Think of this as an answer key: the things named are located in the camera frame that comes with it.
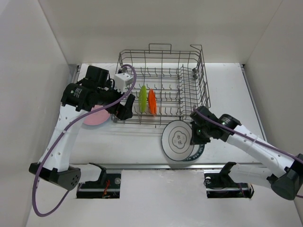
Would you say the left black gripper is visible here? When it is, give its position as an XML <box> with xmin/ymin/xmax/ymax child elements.
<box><xmin>97</xmin><ymin>80</ymin><xmax>134</xmax><ymax>120</ymax></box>

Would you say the green plastic plate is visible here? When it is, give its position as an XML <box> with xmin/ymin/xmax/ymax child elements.
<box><xmin>138</xmin><ymin>85</ymin><xmax>147</xmax><ymax>113</ymax></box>

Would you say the plain white ceramic plate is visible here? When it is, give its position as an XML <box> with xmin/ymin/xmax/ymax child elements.
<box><xmin>183</xmin><ymin>145</ymin><xmax>205</xmax><ymax>162</ymax></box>

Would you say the white plate with grey pattern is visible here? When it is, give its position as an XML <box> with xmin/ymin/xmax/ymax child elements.
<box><xmin>161</xmin><ymin>120</ymin><xmax>194</xmax><ymax>161</ymax></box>

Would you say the pink plastic plate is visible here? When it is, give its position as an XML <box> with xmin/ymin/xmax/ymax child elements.
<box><xmin>83</xmin><ymin>110</ymin><xmax>110</xmax><ymax>126</ymax></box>

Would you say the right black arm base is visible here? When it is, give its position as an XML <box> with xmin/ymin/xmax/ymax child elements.
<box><xmin>204</xmin><ymin>173</ymin><xmax>254</xmax><ymax>199</ymax></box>

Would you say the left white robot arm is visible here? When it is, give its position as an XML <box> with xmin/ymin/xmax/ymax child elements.
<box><xmin>29</xmin><ymin>64</ymin><xmax>137</xmax><ymax>193</ymax></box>

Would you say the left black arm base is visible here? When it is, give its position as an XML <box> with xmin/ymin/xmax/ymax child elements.
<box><xmin>76</xmin><ymin>170</ymin><xmax>122</xmax><ymax>199</ymax></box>

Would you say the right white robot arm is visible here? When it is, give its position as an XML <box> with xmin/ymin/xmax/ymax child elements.
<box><xmin>190</xmin><ymin>106</ymin><xmax>303</xmax><ymax>201</ymax></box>

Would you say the orange plastic plate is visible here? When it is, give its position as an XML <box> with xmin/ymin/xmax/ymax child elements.
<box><xmin>148</xmin><ymin>89</ymin><xmax>157</xmax><ymax>116</ymax></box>

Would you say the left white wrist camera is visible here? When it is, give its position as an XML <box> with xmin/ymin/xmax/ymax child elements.
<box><xmin>114</xmin><ymin>69</ymin><xmax>134</xmax><ymax>93</ymax></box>

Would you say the grey wire dish rack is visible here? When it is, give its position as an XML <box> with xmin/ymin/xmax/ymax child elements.
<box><xmin>116</xmin><ymin>44</ymin><xmax>211</xmax><ymax>126</ymax></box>

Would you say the aluminium rail across table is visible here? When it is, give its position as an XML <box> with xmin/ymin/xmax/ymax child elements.
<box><xmin>48</xmin><ymin>162</ymin><xmax>276</xmax><ymax>170</ymax></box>

